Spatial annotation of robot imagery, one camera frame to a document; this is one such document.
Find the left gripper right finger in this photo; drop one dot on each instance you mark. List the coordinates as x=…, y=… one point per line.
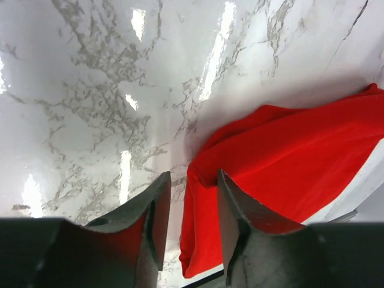
x=260, y=248

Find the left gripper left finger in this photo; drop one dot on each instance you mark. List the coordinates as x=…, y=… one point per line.
x=123, y=248

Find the red t-shirt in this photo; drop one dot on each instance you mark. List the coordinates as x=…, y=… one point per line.
x=294, y=161

